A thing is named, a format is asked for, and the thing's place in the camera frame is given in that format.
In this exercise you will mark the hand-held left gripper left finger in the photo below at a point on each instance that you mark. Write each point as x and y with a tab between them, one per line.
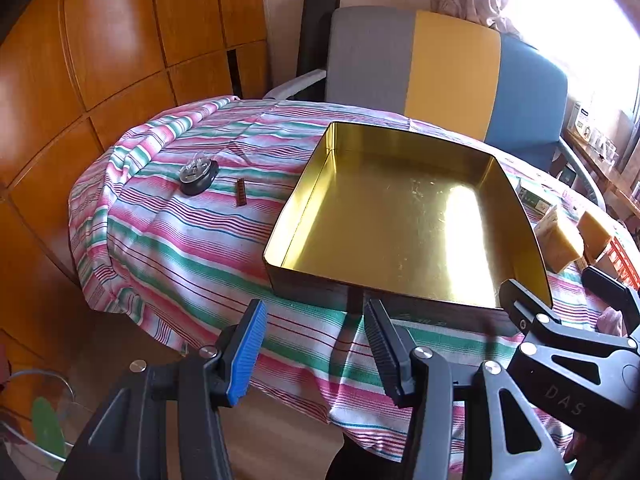
245	360

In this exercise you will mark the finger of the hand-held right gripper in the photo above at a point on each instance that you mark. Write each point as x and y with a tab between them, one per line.
612	290
525	305

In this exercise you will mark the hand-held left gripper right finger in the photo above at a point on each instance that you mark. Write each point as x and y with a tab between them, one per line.
387	355

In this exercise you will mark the gold metal tin container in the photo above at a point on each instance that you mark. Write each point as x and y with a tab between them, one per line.
400	210

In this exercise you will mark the red printed packet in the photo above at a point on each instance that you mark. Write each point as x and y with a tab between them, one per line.
622	260

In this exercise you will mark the small green white box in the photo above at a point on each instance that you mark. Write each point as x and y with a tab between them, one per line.
532	200

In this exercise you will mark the wooden side table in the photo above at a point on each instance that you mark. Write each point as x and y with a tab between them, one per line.
600	180

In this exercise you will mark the striped pink green tablecloth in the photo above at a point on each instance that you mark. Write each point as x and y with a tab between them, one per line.
175	240

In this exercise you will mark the row of glass jars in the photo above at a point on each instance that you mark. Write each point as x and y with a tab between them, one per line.
605	147

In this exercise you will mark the small brown bar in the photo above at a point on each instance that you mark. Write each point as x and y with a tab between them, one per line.
240	193

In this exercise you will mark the white printed box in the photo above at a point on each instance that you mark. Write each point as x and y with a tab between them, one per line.
580	120

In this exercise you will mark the black round gadget clear top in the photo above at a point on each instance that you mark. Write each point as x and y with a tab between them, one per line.
197	185

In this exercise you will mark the glass vase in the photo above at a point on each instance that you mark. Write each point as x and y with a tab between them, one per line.
15	430

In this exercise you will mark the window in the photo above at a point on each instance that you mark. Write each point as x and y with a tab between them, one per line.
590	35

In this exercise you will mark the grey yellow blue chair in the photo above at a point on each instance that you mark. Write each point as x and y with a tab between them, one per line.
370	60

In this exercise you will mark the wooden wardrobe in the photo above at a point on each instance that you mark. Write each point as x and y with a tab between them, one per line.
100	35

